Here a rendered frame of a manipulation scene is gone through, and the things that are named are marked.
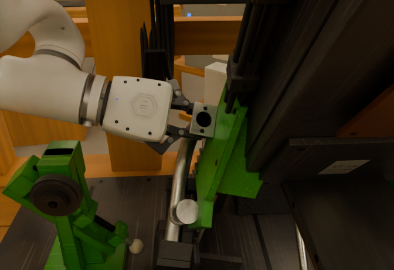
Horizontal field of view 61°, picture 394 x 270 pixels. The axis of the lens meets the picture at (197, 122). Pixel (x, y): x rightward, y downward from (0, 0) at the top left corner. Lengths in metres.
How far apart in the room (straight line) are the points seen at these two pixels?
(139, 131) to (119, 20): 0.33
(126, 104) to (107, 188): 0.40
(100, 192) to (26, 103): 0.41
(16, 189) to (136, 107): 0.23
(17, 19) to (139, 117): 0.21
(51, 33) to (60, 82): 0.08
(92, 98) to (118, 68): 0.31
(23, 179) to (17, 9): 0.26
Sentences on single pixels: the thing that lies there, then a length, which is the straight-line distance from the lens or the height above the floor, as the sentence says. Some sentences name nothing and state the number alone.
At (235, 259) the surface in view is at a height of 0.96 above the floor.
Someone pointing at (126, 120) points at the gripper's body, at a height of 1.22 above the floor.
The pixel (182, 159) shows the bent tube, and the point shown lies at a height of 1.08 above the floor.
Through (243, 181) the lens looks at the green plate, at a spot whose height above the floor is 1.14.
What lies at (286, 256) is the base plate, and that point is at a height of 0.90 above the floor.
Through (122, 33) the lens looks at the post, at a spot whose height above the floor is 1.27.
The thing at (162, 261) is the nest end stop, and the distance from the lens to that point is 0.63.
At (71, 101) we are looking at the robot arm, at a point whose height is 1.25.
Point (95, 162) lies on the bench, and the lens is 1.03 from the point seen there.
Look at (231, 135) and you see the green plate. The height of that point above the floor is 1.23.
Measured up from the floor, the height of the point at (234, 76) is 1.33.
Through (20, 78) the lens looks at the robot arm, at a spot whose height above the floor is 1.29.
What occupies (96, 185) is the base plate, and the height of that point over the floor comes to 0.90.
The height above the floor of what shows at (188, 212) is 1.09.
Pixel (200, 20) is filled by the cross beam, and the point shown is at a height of 1.28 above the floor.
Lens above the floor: 1.47
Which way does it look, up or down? 30 degrees down
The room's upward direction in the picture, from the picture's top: straight up
